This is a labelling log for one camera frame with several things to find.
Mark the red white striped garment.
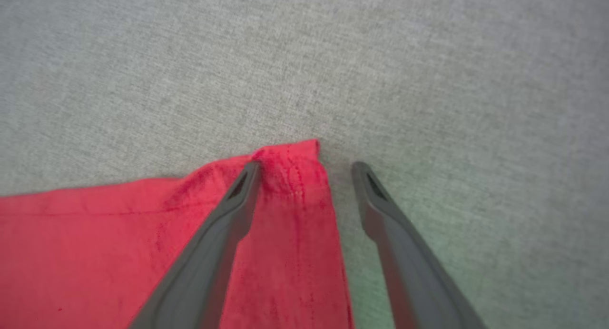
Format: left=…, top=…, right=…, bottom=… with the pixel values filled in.
left=0, top=139, right=356, bottom=329

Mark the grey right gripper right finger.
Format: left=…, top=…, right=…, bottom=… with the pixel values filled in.
left=351, top=161, right=487, bottom=329

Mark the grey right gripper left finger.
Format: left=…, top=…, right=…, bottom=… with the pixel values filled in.
left=128, top=160, right=262, bottom=329

